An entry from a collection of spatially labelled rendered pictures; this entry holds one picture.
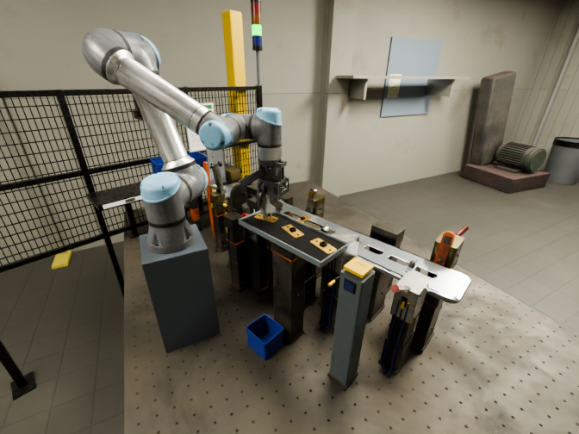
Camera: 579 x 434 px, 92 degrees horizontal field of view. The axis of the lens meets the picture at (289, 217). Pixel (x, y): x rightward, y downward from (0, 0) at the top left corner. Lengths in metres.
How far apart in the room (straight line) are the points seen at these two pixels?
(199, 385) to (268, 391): 0.23
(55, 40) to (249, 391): 2.89
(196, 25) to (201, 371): 2.86
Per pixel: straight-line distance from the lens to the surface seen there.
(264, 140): 0.87
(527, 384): 1.35
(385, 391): 1.12
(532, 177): 5.90
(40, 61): 3.19
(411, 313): 0.96
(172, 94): 0.84
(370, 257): 1.13
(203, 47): 3.23
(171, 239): 0.98
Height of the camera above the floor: 1.62
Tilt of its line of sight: 27 degrees down
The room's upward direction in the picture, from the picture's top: 1 degrees clockwise
